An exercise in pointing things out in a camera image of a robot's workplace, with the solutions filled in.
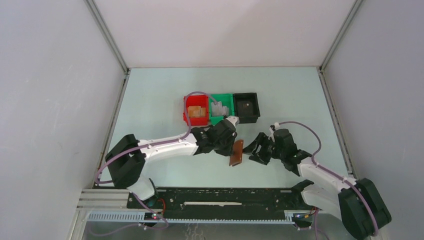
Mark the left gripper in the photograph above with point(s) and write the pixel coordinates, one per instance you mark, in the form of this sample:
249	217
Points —
227	151

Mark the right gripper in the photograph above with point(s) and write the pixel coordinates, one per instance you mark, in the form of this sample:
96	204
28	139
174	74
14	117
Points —
262	139

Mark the brown leather card holder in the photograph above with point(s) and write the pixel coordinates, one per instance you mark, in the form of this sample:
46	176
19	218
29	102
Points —
236	157

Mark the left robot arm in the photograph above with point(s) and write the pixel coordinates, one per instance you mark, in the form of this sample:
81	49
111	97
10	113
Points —
126	160

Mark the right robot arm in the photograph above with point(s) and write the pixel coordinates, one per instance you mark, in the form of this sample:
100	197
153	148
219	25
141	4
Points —
357	203

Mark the white cards in green bin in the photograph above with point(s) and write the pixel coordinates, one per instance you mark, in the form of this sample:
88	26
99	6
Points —
218	109

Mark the orange cards in red bin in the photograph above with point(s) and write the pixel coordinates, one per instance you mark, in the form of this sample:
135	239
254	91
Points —
196	111

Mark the red plastic bin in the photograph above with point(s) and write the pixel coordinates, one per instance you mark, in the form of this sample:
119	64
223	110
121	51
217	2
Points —
201	100

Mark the green plastic bin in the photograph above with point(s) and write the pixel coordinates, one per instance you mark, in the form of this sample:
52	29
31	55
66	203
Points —
227	100

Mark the black plastic bin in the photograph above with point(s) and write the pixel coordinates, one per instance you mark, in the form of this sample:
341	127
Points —
250	96

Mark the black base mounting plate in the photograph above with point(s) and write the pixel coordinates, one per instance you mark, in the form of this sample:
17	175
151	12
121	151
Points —
230	203

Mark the white cable duct strip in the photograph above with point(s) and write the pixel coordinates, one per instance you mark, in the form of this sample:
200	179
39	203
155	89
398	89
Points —
139	217

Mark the aluminium frame rails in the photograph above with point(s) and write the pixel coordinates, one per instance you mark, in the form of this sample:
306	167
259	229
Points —
96	200

